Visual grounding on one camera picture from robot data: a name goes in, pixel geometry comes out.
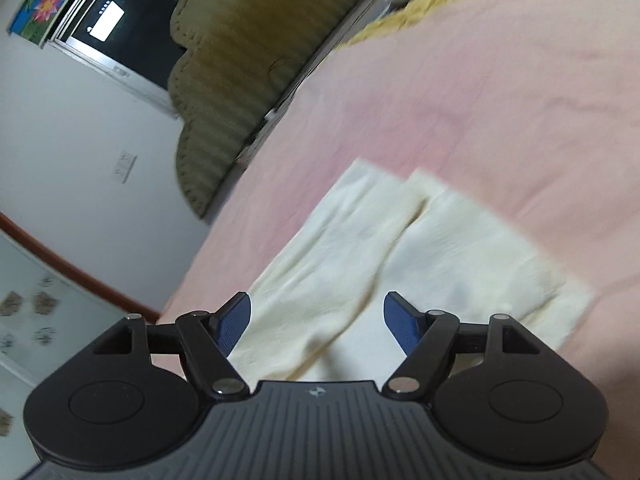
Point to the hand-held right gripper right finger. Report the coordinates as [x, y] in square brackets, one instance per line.
[400, 322]

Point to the olive padded headboard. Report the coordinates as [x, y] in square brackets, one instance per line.
[225, 85]

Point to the white wall socket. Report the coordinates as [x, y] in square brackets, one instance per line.
[127, 158]
[120, 172]

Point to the white framed window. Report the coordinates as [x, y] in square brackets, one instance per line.
[125, 25]

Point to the brown wooden wardrobe frame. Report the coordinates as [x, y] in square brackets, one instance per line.
[75, 272]

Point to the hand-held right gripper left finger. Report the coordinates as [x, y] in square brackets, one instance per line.
[233, 322]

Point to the pink blanket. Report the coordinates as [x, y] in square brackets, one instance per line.
[500, 110]

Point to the white flower print wardrobe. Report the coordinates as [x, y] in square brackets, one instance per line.
[35, 320]

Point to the floral wall poster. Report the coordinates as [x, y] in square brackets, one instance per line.
[42, 2]

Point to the cream white pants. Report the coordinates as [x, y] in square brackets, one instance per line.
[440, 255]

